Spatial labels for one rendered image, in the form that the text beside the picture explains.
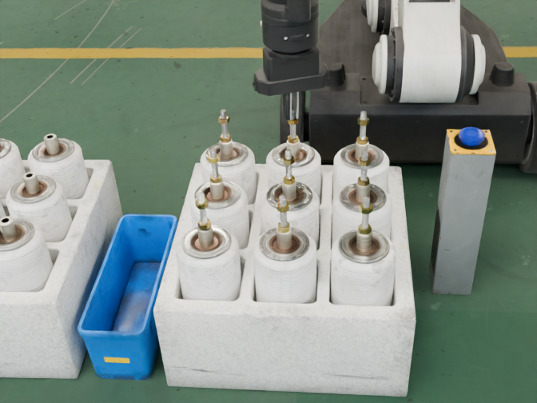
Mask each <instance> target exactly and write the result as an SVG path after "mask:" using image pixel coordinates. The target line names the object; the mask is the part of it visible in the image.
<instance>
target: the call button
mask: <svg viewBox="0 0 537 403"><path fill-rule="evenodd" d="M484 137H485V133H484V132H483V131H482V130H480V129H478V128H475V127H466V128H463V129H461V130H460V132H459V139H460V140H461V142H462V143H463V144H465V145H467V146H477V145H479V144H480V143H481V142H482V141H483V140H484Z"/></svg>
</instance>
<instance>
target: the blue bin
mask: <svg viewBox="0 0 537 403"><path fill-rule="evenodd" d="M176 230H177V218H176V217H175V216H173V215H161V214H126V215H123V216H122V217H121V218H120V219H119V222H118V224H117V228H116V229H115V232H114V234H113V237H112V240H111V242H110V244H109V248H108V250H107V252H106V255H105V258H104V261H103V262H102V265H101V268H100V270H99V273H98V276H97V279H96V281H95V283H94V285H93V288H92V291H91V294H90V296H89V299H88V301H87V303H86V307H85V309H84V312H83V314H82V317H81V320H80V321H79V324H78V333H79V335H80V337H82V338H83V339H84V342H85V344H86V348H87V350H88V353H89V356H90V359H91V361H92V363H93V367H94V369H95V372H96V374H97V376H98V377H99V378H105V379H123V380H141V381H144V380H147V379H149V378H150V377H151V375H152V372H153V367H154V364H155V361H156V357H157V352H158V349H159V345H160V343H159V339H158V335H157V327H156V322H155V318H154V314H153V308H154V306H155V302H156V300H157V295H158V292H159V289H160V286H161V281H162V278H163V275H164V272H165V267H166V264H167V261H168V258H169V253H170V250H171V248H172V244H173V239H174V236H175V233H176Z"/></svg>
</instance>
